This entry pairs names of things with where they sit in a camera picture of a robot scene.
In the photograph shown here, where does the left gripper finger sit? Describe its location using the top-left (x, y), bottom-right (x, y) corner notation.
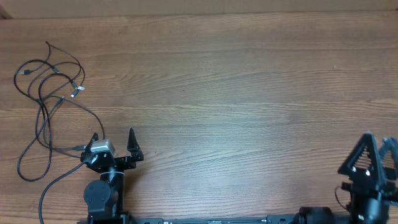
top-left (127, 128), bottom-right (144, 162)
top-left (81, 133), bottom-right (99, 156)

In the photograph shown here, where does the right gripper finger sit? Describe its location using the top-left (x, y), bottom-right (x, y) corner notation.
top-left (379, 138), bottom-right (397, 180)
top-left (338, 133), bottom-right (386, 180)

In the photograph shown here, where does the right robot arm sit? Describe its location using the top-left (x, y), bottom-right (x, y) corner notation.
top-left (292, 133), bottom-right (397, 224)

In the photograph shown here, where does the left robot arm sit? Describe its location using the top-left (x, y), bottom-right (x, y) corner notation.
top-left (80, 129), bottom-right (144, 224)

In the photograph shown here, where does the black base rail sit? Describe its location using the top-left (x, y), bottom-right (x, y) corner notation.
top-left (77, 213), bottom-right (354, 224)

